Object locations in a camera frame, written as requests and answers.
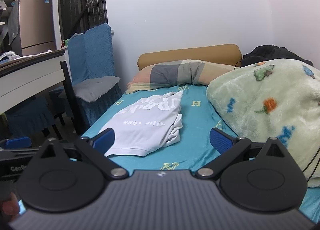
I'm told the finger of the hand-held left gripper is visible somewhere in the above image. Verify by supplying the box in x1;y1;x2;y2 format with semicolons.
0;137;32;149

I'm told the blue covered chair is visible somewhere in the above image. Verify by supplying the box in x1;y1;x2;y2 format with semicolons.
67;23;123;130
5;87;65;140

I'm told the gold refrigerator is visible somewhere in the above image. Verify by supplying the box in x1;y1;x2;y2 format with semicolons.
11;0;57;56

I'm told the grey seat cushion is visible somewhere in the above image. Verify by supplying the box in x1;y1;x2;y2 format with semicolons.
72;75;121;103

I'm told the bed with teal sheet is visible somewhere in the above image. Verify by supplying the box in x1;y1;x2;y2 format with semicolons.
80;85;320;218

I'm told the grey hanging cloth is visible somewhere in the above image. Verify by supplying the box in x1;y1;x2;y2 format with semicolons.
7;0;21;45

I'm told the checked pastel pillow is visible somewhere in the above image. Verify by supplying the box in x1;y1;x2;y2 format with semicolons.
126;59;238;94

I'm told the thin black cable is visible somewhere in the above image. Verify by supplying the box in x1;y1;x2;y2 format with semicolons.
301;145;320;183

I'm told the white printed t-shirt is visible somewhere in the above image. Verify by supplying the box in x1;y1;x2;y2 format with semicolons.
96;91;184;157

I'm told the white desk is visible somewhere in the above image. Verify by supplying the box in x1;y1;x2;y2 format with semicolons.
0;48;83;137

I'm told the black clothing pile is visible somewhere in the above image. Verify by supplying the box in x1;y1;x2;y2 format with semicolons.
241;45;314;68

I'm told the person's left hand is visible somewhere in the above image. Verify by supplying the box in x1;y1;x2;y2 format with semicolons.
0;192;21;219

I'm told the green fleece printed blanket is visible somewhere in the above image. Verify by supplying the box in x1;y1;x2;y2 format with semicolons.
206;58;320;188

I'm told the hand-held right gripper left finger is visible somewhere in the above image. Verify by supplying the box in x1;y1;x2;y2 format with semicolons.
36;128;129;179

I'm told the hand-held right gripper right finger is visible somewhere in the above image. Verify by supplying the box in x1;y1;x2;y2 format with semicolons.
195;127;288;179

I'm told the tan padded headboard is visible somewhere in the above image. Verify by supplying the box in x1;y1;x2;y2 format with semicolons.
137;44;242;72

